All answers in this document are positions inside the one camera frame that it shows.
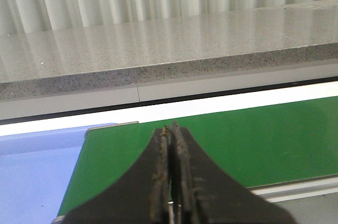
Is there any aluminium conveyor front rail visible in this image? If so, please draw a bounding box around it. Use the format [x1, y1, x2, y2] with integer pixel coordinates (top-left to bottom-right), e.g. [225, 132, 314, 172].
[249, 175, 337, 202]

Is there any blue plastic bin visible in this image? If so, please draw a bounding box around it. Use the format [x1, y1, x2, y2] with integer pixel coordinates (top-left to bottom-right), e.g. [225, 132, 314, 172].
[0, 123, 117, 224]

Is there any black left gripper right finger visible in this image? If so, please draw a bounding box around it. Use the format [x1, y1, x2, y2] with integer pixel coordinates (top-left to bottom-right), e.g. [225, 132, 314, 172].
[171, 123, 293, 223]

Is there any grey granite countertop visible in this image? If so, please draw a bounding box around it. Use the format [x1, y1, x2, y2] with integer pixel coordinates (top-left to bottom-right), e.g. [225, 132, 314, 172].
[1, 0, 337, 101]

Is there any green conveyor belt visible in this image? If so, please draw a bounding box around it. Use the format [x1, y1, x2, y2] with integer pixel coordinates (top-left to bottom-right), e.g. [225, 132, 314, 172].
[59, 97, 337, 216]

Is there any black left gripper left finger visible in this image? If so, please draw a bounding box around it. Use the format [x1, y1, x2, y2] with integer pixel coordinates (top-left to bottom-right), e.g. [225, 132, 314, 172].
[64, 125, 169, 223]

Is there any white conveyor rear rail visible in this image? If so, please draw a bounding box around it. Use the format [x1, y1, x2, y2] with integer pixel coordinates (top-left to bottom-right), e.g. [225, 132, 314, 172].
[1, 81, 337, 136]

